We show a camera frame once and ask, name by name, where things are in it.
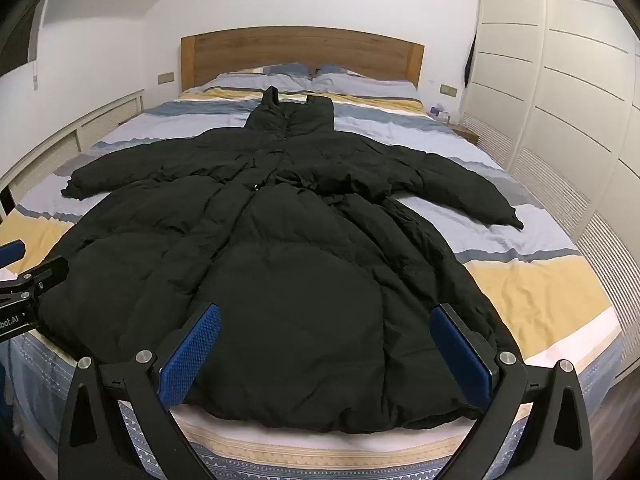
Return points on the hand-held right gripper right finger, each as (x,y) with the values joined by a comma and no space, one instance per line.
(462,355)

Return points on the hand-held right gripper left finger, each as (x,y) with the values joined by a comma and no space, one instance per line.
(192,355)

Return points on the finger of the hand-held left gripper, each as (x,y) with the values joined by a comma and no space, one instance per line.
(45,272)
(12,251)

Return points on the black down coat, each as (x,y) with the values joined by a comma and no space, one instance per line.
(300,260)

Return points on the striped duvet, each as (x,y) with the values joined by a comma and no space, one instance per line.
(525,280)

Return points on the wooden nightstand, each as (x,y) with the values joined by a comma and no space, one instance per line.
(465,134)

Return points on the small purple box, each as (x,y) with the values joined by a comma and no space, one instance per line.
(436,109)

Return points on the white wardrobe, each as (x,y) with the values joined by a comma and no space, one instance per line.
(565,110)

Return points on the striped pillow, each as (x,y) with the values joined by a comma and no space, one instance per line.
(265,77)
(365,82)

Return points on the wooden headboard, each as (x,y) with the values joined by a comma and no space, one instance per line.
(300,47)

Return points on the wall switch plate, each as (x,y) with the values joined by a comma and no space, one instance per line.
(165,78)
(448,91)

